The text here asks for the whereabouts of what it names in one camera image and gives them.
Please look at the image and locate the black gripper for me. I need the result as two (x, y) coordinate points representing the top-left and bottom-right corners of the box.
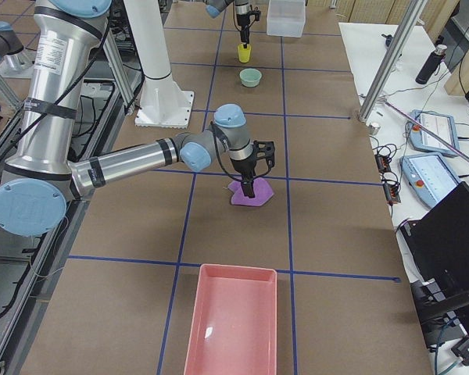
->
(235, 10), (253, 48)
(230, 153), (257, 198)

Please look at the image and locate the purple microfiber cloth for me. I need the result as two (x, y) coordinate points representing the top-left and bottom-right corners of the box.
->
(227, 178), (274, 207)

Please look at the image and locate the yellow plastic cup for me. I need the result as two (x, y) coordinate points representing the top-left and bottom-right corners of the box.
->
(237, 43), (252, 63)

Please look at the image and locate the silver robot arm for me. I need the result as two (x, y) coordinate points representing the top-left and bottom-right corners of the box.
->
(0, 1), (262, 237)
(204, 0), (260, 49)

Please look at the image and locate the clear plastic bin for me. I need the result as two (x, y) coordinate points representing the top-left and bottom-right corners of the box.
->
(267, 0), (306, 38)

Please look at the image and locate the mint green bowl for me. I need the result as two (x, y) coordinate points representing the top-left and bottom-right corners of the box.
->
(239, 68), (263, 88)

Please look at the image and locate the pink plastic tray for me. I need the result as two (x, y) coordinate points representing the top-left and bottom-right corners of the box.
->
(184, 264), (277, 374)

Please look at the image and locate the near teach pendant tablet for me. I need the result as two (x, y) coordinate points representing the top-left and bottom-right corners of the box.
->
(400, 152), (461, 209)

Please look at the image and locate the teach pendant tablet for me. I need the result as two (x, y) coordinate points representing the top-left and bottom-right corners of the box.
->
(400, 152), (461, 209)
(406, 109), (460, 157)

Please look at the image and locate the black water bottle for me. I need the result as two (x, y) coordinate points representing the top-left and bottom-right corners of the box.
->
(415, 44), (447, 84)

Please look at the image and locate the far teach pendant tablet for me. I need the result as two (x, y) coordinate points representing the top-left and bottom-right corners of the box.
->
(406, 109), (460, 157)

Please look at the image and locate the grabber stick green tip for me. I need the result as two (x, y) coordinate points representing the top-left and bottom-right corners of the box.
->
(381, 99), (469, 163)

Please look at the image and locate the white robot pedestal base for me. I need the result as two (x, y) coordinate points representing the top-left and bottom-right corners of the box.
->
(124, 0), (195, 129)

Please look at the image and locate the aluminium frame post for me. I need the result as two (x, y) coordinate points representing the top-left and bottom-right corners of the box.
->
(358, 0), (428, 123)

